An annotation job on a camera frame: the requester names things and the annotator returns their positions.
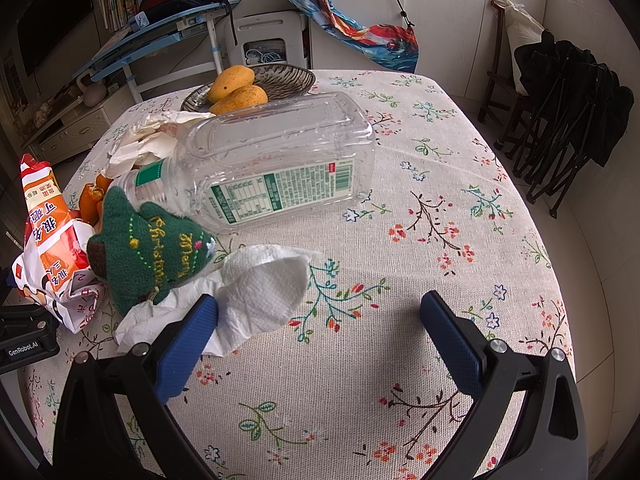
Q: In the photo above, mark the colourful printed cloth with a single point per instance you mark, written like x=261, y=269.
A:
x=380, y=45

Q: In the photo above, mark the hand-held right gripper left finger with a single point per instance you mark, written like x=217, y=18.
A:
x=185, y=345

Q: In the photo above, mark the white television stand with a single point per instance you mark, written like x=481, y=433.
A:
x=75, y=130

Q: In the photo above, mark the small orange peel piece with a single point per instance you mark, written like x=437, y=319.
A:
x=104, y=181

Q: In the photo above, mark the black television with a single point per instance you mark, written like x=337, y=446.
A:
x=45, y=15

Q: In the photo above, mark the dark wooden chair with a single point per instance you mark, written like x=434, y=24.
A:
x=495, y=85

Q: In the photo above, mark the green plush tree toy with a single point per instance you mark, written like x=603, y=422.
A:
x=145, y=255

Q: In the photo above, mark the stack of books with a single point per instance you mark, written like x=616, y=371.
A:
x=117, y=7

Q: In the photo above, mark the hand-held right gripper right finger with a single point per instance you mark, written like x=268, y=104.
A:
x=450, y=340

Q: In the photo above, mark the plain yellow mango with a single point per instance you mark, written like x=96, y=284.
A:
x=240, y=100

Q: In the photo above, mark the orange and white snack bag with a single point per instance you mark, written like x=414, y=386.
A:
x=50, y=220

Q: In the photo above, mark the black folding chair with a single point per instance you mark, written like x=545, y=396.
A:
x=565, y=90

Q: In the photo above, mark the white paper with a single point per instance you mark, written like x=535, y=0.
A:
x=145, y=147

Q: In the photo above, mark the blue study desk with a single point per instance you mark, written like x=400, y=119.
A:
x=150, y=35

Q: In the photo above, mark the beige vase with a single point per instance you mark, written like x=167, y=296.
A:
x=95, y=92

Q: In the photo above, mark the large orange peel piece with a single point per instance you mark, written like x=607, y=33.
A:
x=91, y=205

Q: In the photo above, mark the white paper tissue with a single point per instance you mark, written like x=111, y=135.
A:
x=260, y=295

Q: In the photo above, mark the clear plastic bottle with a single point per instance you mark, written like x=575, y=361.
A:
x=280, y=150

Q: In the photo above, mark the yellow mango with dark spot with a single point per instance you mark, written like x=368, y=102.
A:
x=230, y=82

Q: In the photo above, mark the glass fruit plate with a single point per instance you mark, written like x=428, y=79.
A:
x=285, y=80

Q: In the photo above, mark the white cabinet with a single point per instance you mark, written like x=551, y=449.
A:
x=450, y=20

